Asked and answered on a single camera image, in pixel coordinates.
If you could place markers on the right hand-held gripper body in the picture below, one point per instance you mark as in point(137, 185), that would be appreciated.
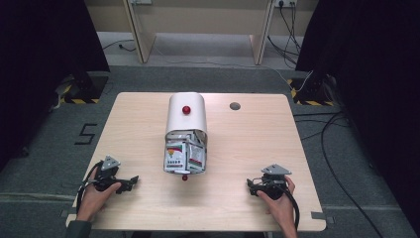
point(276, 170)

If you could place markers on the white wall socket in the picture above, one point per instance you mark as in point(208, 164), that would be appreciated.
point(141, 1)
point(286, 2)

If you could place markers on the hazard-striped stand base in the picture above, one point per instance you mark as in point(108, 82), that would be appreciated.
point(310, 92)
point(84, 91)

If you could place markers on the white container with red knob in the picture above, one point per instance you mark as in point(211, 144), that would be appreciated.
point(186, 120)

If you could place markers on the black curtain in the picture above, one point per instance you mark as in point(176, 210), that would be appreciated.
point(373, 82)
point(39, 66)

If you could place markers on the packets inside bin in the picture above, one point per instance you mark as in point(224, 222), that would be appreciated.
point(180, 172)

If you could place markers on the person's right hand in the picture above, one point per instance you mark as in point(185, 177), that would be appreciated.
point(282, 208)

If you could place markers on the person's left hand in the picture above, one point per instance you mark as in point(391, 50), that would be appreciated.
point(94, 201)

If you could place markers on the pile of white sachets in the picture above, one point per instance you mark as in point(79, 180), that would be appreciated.
point(185, 153)

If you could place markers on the light wooden desk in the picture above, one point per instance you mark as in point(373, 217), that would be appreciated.
point(201, 20)

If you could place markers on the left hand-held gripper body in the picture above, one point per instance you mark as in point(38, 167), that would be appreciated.
point(110, 163)

